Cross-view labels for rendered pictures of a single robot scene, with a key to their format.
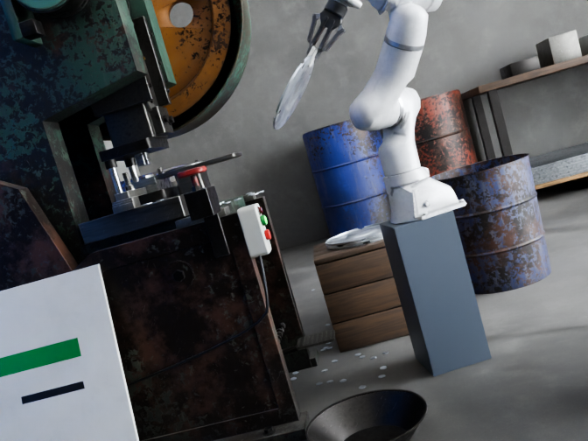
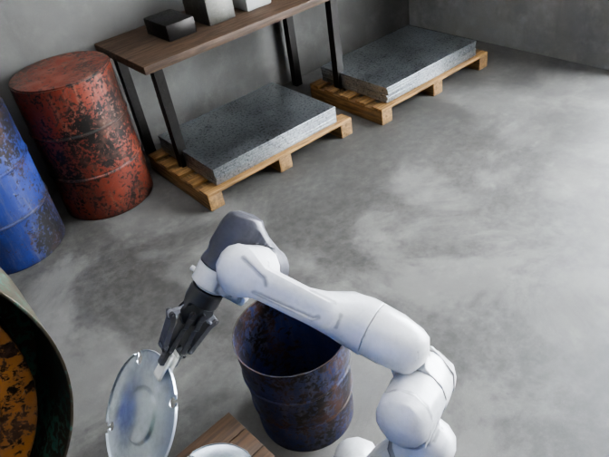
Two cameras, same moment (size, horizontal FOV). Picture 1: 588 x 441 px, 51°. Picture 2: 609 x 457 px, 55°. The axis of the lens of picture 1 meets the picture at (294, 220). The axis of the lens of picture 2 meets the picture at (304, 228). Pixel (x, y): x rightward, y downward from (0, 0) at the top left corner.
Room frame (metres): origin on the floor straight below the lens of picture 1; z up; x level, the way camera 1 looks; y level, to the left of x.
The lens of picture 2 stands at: (1.33, 0.09, 2.02)
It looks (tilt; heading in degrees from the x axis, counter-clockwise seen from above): 37 degrees down; 319
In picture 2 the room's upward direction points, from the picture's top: 10 degrees counter-clockwise
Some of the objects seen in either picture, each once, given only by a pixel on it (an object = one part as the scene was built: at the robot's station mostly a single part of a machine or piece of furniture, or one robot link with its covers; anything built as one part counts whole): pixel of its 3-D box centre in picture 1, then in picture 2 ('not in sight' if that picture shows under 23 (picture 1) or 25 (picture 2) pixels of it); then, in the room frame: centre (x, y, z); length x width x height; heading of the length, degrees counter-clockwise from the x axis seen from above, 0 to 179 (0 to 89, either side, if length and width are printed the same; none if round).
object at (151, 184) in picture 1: (150, 185); not in sight; (1.91, 0.40, 0.76); 0.15 x 0.09 x 0.05; 173
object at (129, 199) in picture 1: (129, 190); not in sight; (1.74, 0.42, 0.76); 0.17 x 0.06 x 0.10; 173
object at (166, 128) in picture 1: (133, 94); not in sight; (1.90, 0.36, 1.04); 0.17 x 0.15 x 0.30; 83
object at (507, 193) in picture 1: (489, 223); (298, 372); (2.49, -0.77, 0.24); 0.42 x 0.42 x 0.48
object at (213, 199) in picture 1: (208, 222); not in sight; (1.57, 0.21, 0.62); 0.10 x 0.06 x 0.20; 173
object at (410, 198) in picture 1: (421, 191); not in sight; (1.81, -0.39, 0.52); 0.22 x 0.19 x 0.14; 94
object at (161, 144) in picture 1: (136, 153); not in sight; (1.91, 0.41, 0.86); 0.20 x 0.16 x 0.05; 173
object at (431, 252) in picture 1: (433, 289); not in sight; (1.81, -0.35, 0.23); 0.18 x 0.18 x 0.45; 4
